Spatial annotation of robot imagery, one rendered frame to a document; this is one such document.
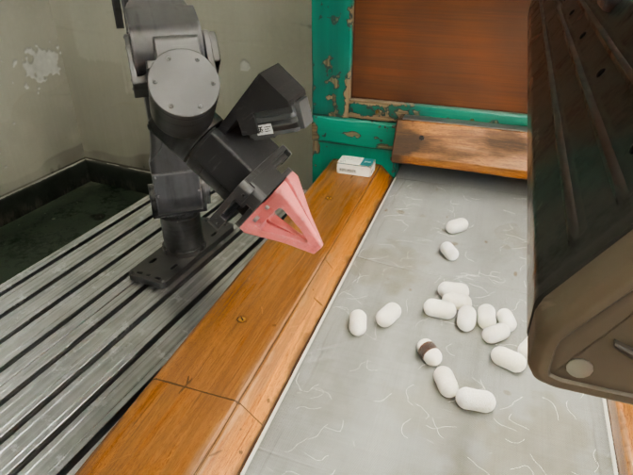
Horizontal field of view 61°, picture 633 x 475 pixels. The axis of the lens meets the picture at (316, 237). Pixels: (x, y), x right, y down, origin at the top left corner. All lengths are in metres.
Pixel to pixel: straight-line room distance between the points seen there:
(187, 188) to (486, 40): 0.51
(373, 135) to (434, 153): 0.13
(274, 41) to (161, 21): 1.54
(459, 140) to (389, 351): 0.42
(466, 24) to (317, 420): 0.64
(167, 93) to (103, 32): 2.14
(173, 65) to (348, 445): 0.36
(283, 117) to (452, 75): 0.50
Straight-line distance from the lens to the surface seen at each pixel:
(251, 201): 0.49
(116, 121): 2.69
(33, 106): 2.72
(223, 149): 0.50
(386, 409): 0.54
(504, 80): 0.93
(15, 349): 0.80
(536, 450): 0.54
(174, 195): 0.80
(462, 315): 0.63
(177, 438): 0.49
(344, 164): 0.92
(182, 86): 0.46
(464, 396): 0.54
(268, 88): 0.47
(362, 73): 0.95
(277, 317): 0.60
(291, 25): 2.04
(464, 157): 0.89
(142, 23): 0.56
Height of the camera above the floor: 1.14
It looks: 31 degrees down
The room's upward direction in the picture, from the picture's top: straight up
